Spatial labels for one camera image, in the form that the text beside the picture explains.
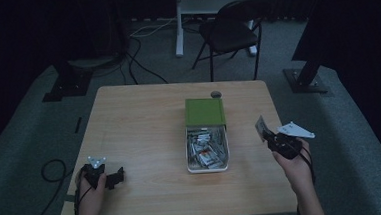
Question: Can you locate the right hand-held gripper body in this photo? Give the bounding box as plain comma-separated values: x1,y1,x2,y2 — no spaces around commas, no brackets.
266,120,318,162

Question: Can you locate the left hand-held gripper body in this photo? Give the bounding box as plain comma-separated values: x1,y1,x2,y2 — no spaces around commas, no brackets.
80,155,109,190

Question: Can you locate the silver packet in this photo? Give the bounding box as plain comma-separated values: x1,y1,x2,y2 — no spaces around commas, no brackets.
254,115,271,142

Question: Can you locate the pile of silver packets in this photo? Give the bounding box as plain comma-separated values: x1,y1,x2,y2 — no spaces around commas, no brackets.
186,125,229,172

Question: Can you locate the green box sleeve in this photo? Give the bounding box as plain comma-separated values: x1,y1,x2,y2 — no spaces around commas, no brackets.
183,95,228,129

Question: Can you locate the white box drawer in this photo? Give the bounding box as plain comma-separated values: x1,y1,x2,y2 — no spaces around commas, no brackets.
183,123,231,175

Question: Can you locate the person's left hand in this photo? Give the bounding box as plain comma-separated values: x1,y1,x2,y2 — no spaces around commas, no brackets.
76,167,110,215

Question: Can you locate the person's right hand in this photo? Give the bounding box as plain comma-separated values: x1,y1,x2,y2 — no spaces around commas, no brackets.
271,137,316,192

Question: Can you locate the small black strip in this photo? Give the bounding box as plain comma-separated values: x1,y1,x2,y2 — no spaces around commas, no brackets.
73,116,84,135

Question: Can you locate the black slanted stand with base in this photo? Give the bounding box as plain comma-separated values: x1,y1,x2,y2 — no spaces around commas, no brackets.
281,45,330,97

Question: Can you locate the black folding chair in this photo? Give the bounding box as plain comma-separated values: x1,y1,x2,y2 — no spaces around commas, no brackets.
187,0,282,85

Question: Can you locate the grey round stand base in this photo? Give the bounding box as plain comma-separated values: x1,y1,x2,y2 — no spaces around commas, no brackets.
67,55,119,72

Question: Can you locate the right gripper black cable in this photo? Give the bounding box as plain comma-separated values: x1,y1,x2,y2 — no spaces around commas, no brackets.
299,143,317,186

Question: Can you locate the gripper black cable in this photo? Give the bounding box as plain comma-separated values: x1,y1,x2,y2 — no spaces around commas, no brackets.
71,168,96,215
299,143,317,186

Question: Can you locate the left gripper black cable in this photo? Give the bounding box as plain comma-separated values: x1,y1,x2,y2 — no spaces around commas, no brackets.
71,168,96,215

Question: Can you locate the black looped floor cable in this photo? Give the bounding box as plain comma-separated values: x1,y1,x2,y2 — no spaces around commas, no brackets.
22,157,78,215

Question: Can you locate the black stand with base plate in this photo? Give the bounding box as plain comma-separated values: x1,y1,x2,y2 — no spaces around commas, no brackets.
39,58,96,104

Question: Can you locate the white desk frame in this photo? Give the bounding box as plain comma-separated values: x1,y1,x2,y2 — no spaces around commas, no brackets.
172,0,267,61

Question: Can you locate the white floor cable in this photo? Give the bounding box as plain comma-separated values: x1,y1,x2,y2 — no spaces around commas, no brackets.
128,16,179,39

